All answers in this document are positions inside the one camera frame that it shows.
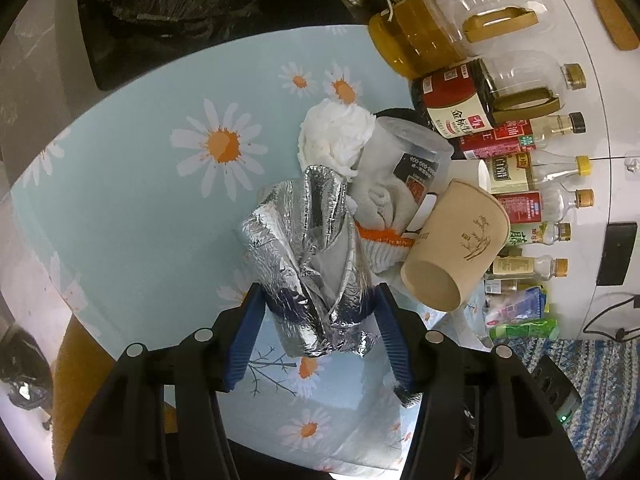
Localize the brown paper cup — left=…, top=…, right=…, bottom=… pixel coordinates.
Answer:
left=400, top=179, right=510, bottom=312

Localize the silver foil bag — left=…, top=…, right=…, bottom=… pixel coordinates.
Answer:
left=239, top=165, right=378, bottom=358

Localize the grey glove orange cuff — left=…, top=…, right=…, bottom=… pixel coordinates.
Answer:
left=355, top=193, right=420, bottom=274

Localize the clear plastic cup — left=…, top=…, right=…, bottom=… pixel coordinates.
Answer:
left=348, top=116, right=455, bottom=241

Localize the white paper tissue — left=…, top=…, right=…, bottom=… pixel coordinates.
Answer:
left=297, top=99, right=376, bottom=181

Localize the black kitchen sink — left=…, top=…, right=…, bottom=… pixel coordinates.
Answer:
left=77, top=0, right=364, bottom=91

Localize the green plastic packet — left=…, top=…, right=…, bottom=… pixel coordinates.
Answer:
left=489, top=318, right=560, bottom=340

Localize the blue woven mat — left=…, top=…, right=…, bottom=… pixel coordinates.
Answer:
left=503, top=338, right=639, bottom=479

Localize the yellow label small bottle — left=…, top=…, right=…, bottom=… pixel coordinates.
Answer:
left=487, top=255, right=568, bottom=281

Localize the green label small bottle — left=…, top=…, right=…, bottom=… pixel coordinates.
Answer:
left=506, top=222, right=572, bottom=246

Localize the daisy print blue tablecloth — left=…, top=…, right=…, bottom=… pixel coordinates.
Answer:
left=11, top=25, right=418, bottom=479

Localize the red label vinegar bottle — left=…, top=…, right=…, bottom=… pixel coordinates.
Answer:
left=496, top=185, right=594, bottom=224

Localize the yellow cap clear bottle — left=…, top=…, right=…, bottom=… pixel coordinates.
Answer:
left=485, top=150, right=591, bottom=195

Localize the red label sauce bottle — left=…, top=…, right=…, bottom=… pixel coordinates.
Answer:
left=452, top=112, right=587, bottom=159

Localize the dark soy sauce jug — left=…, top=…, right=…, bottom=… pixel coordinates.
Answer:
left=411, top=50, right=587, bottom=139

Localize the large cooking oil jug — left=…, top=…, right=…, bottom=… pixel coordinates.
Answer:
left=368, top=0, right=554, bottom=79

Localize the black wall socket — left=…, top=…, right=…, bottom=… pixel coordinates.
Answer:
left=597, top=222, right=638, bottom=286

